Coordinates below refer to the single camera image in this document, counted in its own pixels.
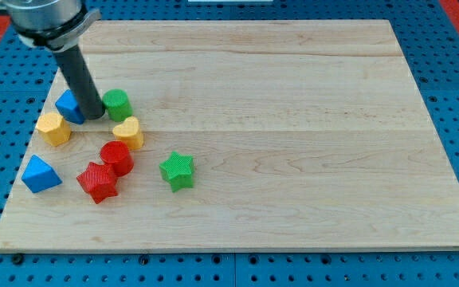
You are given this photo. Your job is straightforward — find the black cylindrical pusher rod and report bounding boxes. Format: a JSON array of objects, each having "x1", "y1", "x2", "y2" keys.
[{"x1": 53, "y1": 45, "x2": 105, "y2": 120}]

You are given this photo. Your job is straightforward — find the green cylinder block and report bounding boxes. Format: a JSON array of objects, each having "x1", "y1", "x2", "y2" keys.
[{"x1": 102, "y1": 88, "x2": 133, "y2": 122}]

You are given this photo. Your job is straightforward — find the blue cube block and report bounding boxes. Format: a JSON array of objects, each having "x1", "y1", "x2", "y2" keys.
[{"x1": 55, "y1": 89, "x2": 85, "y2": 124}]

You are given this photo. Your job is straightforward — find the yellow hexagon block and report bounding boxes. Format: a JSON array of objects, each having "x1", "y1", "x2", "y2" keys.
[{"x1": 36, "y1": 112, "x2": 71, "y2": 147}]

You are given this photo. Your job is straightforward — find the yellow heart block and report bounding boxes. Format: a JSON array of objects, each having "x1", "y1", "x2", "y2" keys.
[{"x1": 112, "y1": 116, "x2": 144, "y2": 151}]

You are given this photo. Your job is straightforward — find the red cylinder block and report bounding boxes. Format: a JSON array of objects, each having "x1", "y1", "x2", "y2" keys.
[{"x1": 100, "y1": 140, "x2": 134, "y2": 177}]

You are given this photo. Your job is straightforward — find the blue triangle block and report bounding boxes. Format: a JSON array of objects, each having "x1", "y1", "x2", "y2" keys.
[{"x1": 22, "y1": 155, "x2": 62, "y2": 194}]

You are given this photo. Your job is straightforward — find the red star block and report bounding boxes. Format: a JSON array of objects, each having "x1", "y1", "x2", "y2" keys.
[{"x1": 76, "y1": 162, "x2": 119, "y2": 204}]

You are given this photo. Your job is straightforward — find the green star block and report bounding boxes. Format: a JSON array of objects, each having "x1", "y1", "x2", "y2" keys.
[{"x1": 159, "y1": 151, "x2": 195, "y2": 193}]

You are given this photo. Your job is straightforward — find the wooden board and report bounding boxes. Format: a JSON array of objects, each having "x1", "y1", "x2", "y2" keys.
[{"x1": 0, "y1": 20, "x2": 459, "y2": 254}]

